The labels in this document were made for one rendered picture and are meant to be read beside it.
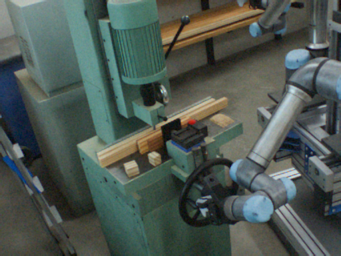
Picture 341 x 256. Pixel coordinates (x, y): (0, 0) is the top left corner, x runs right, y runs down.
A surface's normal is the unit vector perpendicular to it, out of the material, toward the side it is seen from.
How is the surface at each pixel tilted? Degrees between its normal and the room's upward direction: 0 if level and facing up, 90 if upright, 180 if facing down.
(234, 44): 90
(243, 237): 0
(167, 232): 90
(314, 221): 0
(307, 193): 0
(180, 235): 90
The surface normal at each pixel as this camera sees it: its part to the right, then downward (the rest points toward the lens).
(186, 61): 0.51, 0.38
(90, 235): -0.15, -0.85
